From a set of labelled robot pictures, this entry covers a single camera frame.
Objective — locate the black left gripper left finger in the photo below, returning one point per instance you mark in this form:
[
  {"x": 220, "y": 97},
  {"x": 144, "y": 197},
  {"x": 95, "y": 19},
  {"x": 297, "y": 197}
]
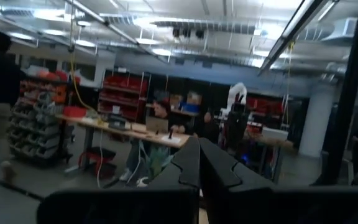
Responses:
[{"x": 185, "y": 168}]

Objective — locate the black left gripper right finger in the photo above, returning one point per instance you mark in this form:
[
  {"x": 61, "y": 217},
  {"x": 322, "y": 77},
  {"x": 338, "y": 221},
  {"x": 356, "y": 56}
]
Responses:
[{"x": 219, "y": 171}]

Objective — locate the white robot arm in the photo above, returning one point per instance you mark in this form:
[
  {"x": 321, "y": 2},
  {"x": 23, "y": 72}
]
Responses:
[{"x": 238, "y": 93}]

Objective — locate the person's white shoe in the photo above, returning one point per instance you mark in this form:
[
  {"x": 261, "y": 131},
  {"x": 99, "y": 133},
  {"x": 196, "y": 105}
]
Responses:
[
  {"x": 125, "y": 175},
  {"x": 142, "y": 182}
]

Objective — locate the tan box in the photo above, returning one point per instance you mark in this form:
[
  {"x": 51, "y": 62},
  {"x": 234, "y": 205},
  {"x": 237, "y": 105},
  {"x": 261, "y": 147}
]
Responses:
[{"x": 157, "y": 124}]

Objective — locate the white box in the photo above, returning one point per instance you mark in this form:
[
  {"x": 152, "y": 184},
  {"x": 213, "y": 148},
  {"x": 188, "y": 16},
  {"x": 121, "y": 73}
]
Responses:
[{"x": 274, "y": 133}]

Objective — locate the red bin shelving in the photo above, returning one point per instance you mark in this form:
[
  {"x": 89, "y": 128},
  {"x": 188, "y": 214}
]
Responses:
[{"x": 123, "y": 93}]

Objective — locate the red plastic bin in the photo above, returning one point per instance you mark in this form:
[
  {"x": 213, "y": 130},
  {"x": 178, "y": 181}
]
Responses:
[{"x": 75, "y": 111}]

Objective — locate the grey storage bin rack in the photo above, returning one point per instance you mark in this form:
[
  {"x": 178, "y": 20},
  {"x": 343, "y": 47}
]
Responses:
[{"x": 39, "y": 124}]

